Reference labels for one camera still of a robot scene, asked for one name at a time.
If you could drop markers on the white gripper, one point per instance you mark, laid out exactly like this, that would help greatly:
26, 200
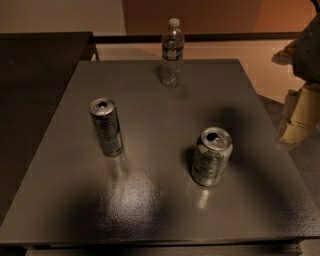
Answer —
309, 56

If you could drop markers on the clear plastic water bottle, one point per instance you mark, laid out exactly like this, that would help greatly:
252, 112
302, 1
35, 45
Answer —
172, 54

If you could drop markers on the wide silver soda can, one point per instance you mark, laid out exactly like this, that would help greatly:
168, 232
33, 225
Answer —
213, 149

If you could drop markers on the slim silver redbull can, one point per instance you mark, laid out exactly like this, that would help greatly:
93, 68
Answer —
104, 116

